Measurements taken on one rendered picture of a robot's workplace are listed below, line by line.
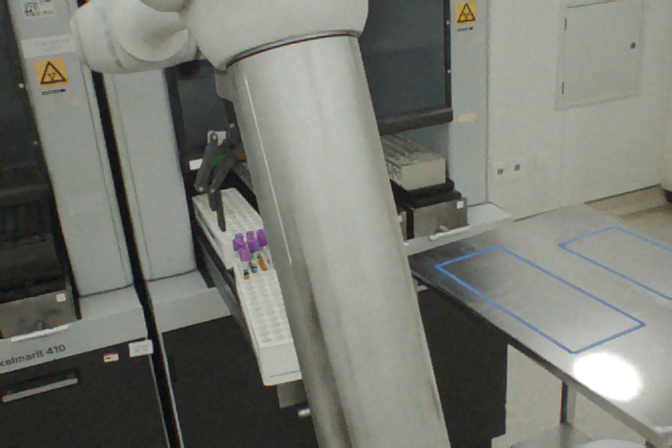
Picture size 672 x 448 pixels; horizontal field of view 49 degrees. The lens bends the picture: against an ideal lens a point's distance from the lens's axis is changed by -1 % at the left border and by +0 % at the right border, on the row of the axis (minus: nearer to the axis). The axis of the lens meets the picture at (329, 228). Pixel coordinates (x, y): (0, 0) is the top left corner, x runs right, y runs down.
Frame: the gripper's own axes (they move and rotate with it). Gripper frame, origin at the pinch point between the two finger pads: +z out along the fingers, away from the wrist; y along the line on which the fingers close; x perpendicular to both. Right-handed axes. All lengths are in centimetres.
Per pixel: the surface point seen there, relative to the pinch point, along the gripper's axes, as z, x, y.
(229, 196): 10.2, 37.4, 3.0
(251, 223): 10.2, 20.4, 3.0
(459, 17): -22, 31, 57
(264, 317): 8.2, -19.1, -6.2
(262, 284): 8.6, -8.4, -3.3
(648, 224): 98, 123, 209
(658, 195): 94, 140, 230
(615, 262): 14, -22, 56
